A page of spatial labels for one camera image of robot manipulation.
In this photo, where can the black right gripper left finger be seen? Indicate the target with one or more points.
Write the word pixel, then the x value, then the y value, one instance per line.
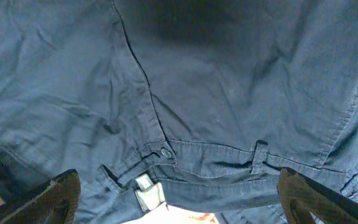
pixel 54 202

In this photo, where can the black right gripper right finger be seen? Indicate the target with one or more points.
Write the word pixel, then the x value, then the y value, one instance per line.
pixel 305 200

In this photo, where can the navy blue shorts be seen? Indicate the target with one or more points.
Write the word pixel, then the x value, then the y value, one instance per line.
pixel 209 98

